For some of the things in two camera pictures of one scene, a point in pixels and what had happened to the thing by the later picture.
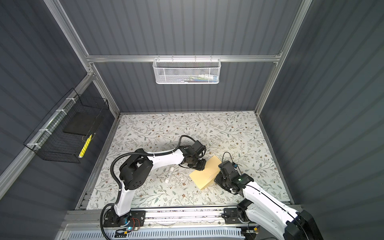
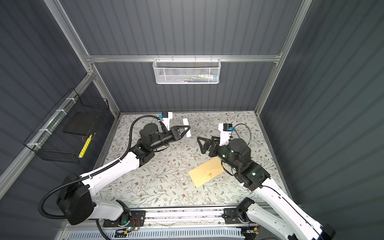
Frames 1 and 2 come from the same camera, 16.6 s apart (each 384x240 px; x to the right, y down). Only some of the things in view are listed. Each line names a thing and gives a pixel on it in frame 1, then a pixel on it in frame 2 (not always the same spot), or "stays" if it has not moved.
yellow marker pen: [87, 142] stays
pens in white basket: [200, 78] stays
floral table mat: [239, 133] stays
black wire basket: [63, 136] stays
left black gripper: [202, 166] to [175, 133]
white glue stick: [169, 175] to [185, 122]
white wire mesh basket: [187, 71] stays
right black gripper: [218, 180] to [214, 144]
